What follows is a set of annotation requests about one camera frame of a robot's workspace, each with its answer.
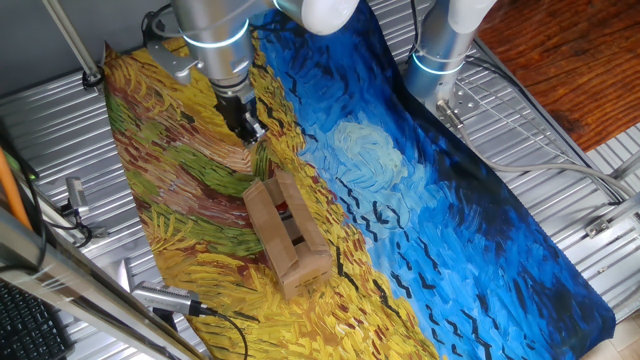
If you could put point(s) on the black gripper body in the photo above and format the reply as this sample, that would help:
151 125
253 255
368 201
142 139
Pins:
235 110

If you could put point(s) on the grey metal clamp bracket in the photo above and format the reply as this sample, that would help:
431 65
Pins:
99 232

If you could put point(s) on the orange pole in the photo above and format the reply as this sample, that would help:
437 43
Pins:
11 192

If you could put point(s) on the gripper finger with silver tip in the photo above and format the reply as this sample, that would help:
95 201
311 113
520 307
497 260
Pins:
258 129
244 136

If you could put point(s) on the metal corner bracket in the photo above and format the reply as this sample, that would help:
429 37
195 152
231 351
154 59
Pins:
598 227

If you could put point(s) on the Van Gogh painting print cloth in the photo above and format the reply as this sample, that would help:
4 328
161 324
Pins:
450 225

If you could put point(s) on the small grey camera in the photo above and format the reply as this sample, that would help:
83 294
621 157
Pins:
76 195

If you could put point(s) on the aluminium profile bar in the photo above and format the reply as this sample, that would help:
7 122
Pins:
625 167

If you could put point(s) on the brown cardboard box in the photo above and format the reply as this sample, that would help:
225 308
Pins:
272 235

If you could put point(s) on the grey metal plate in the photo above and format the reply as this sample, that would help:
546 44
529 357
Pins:
125 274

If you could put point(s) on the thin grey metal rod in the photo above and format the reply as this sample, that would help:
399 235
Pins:
70 37

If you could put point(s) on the aluminium frame bar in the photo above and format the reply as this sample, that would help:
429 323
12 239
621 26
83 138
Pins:
75 282

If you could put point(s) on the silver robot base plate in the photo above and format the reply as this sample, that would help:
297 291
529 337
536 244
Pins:
462 102

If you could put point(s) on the silver ribbed camera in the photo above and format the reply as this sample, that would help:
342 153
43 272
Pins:
165 297

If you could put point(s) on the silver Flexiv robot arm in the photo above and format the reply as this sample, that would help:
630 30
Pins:
215 55

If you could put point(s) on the black keyboard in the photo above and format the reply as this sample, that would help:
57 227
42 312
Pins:
27 325

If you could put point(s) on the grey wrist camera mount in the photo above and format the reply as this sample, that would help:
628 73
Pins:
172 60

